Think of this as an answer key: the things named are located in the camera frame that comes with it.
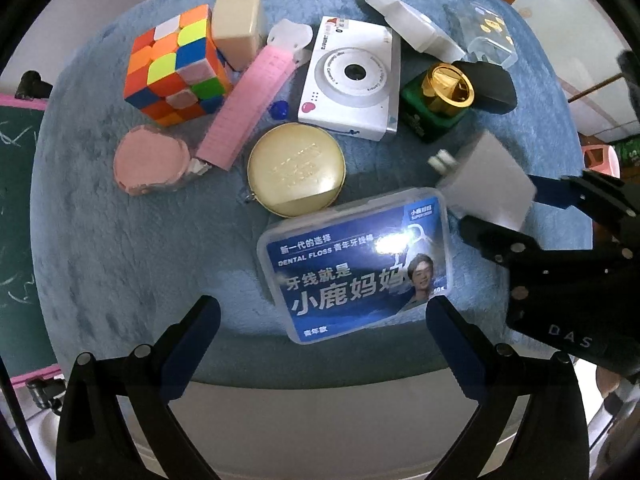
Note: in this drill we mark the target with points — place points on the white power adapter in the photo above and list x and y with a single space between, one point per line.
484 181

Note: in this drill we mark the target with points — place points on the blue pushpin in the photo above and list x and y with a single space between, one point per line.
279 110

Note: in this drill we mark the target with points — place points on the white toy digital camera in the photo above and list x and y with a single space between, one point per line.
353 80

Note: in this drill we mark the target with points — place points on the pink round compact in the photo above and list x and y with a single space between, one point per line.
148 160

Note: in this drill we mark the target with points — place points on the white tag piece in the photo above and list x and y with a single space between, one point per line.
292 37

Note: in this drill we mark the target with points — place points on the gold round tin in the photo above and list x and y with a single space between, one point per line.
296 169

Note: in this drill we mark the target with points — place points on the pink plastic stool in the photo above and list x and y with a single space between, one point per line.
601 158

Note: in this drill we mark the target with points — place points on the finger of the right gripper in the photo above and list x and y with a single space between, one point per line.
500 249
607 200

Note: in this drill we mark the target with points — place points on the pink ruler strip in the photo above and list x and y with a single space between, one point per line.
245 105

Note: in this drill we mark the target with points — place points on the green chalkboard pink frame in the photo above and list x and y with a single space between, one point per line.
26 350

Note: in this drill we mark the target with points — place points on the colourful rubik's cube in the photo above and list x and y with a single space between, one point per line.
175 71

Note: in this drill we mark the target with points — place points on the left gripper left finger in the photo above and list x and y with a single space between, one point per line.
94 441

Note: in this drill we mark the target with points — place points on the blue dental floss box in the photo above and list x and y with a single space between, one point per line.
348 267

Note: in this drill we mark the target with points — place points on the clear plastic box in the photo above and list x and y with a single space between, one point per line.
488 39

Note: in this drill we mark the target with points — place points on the green gold perfume bottle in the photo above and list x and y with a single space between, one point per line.
432 103

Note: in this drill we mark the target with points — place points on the beige rounded plastic box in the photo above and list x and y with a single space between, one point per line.
239 30

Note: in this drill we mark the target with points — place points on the white folded plastic piece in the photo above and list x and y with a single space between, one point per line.
418 30

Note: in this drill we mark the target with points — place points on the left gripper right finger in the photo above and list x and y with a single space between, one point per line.
552 439

